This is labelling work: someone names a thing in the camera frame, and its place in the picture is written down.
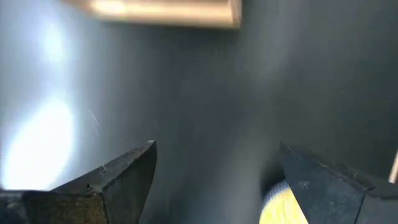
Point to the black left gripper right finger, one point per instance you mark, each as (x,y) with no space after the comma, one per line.
(335,199)

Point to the slatted wooden shelf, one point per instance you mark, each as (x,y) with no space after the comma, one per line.
(161,12)

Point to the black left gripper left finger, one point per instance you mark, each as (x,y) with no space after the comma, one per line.
(124,186)

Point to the yellow patterned bowl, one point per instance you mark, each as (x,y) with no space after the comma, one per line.
(280,208)

